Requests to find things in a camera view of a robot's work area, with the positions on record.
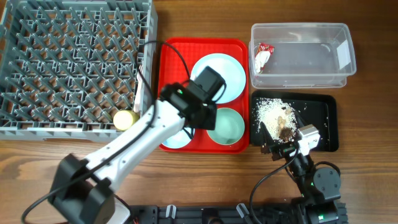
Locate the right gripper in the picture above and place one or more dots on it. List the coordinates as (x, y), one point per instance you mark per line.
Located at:
(267, 144)

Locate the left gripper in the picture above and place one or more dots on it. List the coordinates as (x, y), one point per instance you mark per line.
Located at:
(211, 119)

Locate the rice and food leftovers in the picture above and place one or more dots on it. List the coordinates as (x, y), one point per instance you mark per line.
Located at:
(276, 115)

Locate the small light blue saucer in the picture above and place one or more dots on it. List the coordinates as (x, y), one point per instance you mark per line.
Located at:
(181, 139)

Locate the green bowl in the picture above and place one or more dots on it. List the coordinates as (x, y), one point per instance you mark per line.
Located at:
(229, 127)

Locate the large light blue plate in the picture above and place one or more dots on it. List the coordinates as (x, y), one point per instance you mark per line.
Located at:
(231, 71)

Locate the yellow cup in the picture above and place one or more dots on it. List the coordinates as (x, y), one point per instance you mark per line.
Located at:
(124, 119)

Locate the red snack wrapper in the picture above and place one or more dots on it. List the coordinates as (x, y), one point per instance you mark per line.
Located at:
(263, 54)

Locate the white plastic spoon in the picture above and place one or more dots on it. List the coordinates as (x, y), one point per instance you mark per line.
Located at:
(138, 95)

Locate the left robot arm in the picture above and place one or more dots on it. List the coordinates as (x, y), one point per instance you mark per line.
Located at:
(84, 190)

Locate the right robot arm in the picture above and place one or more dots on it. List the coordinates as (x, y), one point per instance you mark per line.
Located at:
(319, 184)

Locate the black waste tray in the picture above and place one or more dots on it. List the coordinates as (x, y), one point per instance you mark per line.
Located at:
(315, 109)

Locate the grey dishwasher rack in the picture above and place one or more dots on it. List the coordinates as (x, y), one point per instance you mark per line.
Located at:
(67, 67)

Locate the red plastic tray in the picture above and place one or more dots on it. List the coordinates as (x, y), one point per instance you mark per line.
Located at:
(173, 69)

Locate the clear plastic bin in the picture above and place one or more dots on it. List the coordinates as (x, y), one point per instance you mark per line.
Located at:
(306, 55)

